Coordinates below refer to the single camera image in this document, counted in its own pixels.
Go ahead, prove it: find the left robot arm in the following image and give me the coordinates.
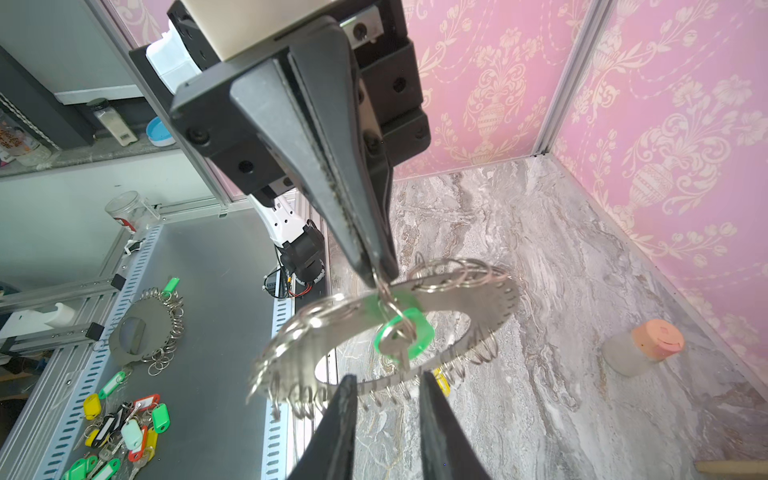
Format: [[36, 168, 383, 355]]
[[144, 1, 431, 285]]

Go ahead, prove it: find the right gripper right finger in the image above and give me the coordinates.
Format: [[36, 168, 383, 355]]
[[419, 372, 490, 480]]

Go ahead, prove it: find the orange cap clear bottle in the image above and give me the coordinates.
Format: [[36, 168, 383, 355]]
[[601, 319, 685, 377]]

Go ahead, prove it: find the pile of tagged keys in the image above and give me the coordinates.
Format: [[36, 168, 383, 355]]
[[62, 369, 171, 479]]

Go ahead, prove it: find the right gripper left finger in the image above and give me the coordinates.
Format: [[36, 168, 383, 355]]
[[287, 374, 358, 480]]

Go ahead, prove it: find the wooden two-tier shelf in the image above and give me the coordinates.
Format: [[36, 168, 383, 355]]
[[694, 460, 767, 478]]

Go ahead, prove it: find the yellow tag on disc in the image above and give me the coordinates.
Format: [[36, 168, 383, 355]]
[[433, 368, 451, 397]]

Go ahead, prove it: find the clear plastic jar outside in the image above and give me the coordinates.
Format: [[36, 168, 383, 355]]
[[105, 191, 160, 235]]

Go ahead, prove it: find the spare keyring disc outside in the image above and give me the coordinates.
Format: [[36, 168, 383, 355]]
[[108, 277, 185, 377]]

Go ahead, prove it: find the blue bowl outside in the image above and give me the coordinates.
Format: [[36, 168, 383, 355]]
[[145, 117, 176, 148]]

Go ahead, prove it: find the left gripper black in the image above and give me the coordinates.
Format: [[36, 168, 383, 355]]
[[167, 1, 430, 282]]

